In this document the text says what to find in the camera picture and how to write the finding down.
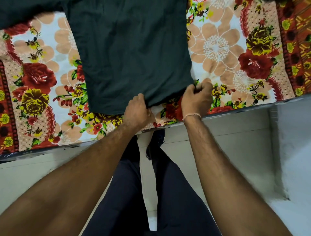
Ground person's right hand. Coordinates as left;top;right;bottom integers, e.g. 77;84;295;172
181;82;213;120

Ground person's left hand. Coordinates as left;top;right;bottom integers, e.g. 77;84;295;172
123;93;153;129

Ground dark green shirt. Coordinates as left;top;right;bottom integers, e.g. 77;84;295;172
0;0;198;115

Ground person's left forearm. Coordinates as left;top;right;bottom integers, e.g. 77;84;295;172
0;121;144;236

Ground person's right forearm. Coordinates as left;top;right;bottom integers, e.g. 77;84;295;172
184;115;293;236

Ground person's dark shoe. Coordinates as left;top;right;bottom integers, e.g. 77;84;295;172
145;130;166;161

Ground floral bedsheet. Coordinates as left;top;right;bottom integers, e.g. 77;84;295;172
0;0;311;156

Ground person's dark trousers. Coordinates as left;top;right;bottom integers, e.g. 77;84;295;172
81;135;223;236

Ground thread wrist bracelet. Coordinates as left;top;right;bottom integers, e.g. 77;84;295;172
183;113;202;121

